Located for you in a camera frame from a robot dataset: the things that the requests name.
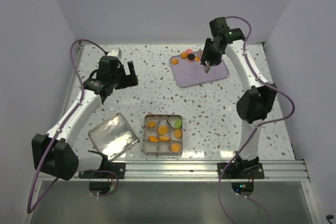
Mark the square cookie tin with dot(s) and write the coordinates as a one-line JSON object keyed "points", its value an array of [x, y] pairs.
{"points": [[161, 148]]}

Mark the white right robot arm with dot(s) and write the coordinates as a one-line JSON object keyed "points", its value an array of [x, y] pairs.
{"points": [[259, 95]]}

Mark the orange round sandwich cookie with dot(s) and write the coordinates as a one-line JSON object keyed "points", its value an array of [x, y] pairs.
{"points": [[175, 147]]}

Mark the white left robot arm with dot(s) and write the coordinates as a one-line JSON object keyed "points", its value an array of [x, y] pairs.
{"points": [[52, 151]]}

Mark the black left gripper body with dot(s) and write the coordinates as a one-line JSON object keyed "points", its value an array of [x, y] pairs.
{"points": [[118, 80]]}

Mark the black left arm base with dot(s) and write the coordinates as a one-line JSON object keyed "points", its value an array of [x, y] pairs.
{"points": [[102, 172]]}

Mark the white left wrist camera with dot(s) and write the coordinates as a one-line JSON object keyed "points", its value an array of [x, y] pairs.
{"points": [[115, 52]]}

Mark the silver tin lid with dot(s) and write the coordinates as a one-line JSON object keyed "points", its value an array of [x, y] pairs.
{"points": [[113, 137]]}

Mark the orange swirl cookie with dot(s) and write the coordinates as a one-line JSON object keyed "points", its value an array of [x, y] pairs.
{"points": [[183, 55], [178, 133], [174, 61]]}

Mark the orange fish cookie front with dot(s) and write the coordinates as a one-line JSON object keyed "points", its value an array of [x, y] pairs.
{"points": [[153, 139]]}

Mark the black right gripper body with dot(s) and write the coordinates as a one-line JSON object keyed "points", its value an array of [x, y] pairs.
{"points": [[211, 53]]}

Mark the green round cookie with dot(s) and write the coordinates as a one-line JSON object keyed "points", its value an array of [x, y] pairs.
{"points": [[178, 123]]}

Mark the orange round cookie front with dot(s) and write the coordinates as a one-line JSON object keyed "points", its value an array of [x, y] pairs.
{"points": [[164, 138]]}

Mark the orange swirl cookie top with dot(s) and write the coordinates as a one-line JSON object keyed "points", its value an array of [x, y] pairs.
{"points": [[183, 55]]}

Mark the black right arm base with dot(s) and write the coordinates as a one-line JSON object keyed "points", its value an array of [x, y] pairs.
{"points": [[238, 168]]}

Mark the aluminium front rail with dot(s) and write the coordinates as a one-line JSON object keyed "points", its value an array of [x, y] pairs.
{"points": [[204, 171]]}

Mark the orange chip cookie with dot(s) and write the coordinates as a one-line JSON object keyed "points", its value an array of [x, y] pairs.
{"points": [[162, 130]]}

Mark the black sandwich cookie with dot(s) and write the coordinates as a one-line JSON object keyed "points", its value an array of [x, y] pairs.
{"points": [[191, 57]]}

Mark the metal serving tongs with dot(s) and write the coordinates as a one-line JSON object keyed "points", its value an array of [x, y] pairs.
{"points": [[207, 67]]}

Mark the orange flower cookie front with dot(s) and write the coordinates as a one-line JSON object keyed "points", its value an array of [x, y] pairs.
{"points": [[151, 124]]}

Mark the lavender cookie tray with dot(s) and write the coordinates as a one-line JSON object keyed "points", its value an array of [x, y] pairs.
{"points": [[187, 74]]}

